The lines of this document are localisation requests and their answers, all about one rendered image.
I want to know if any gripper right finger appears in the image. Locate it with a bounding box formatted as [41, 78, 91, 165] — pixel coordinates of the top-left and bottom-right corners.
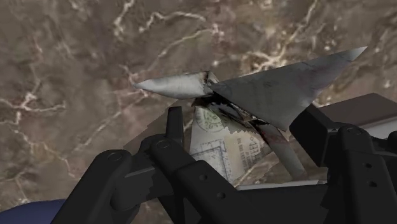
[289, 104, 397, 224]

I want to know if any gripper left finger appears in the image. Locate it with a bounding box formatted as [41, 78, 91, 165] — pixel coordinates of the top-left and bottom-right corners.
[51, 106, 265, 224]

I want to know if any blue rounded object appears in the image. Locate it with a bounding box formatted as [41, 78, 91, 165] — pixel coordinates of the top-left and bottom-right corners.
[0, 198, 67, 224]

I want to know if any brown flat box white edge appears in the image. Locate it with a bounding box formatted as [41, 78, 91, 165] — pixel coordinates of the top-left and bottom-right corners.
[318, 92, 397, 139]

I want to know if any grey printed folded paper figure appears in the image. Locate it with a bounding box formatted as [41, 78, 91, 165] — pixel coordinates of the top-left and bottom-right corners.
[133, 46, 368, 187]

